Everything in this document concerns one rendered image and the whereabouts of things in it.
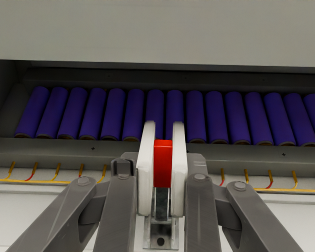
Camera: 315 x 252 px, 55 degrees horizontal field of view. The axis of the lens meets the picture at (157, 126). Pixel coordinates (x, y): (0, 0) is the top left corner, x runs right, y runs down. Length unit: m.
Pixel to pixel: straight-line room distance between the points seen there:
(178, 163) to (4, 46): 0.10
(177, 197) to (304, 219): 0.15
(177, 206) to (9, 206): 0.17
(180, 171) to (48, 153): 0.15
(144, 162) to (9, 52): 0.09
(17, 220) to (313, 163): 0.25
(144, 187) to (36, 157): 0.15
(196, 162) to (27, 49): 0.11
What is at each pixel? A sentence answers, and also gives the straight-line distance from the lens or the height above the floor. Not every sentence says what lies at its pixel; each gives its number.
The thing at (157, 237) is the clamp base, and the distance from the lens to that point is 0.25.
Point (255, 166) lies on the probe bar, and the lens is 0.28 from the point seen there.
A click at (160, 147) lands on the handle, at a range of 0.19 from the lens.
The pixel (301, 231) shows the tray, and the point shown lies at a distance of 0.28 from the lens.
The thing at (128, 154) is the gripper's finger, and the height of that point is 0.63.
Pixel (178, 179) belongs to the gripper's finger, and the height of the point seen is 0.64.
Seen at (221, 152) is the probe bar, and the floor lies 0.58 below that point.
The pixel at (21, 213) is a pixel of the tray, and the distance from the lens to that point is 0.28.
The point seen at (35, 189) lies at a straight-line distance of 0.28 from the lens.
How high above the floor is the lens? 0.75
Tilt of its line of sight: 33 degrees down
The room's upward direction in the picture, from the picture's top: 1 degrees clockwise
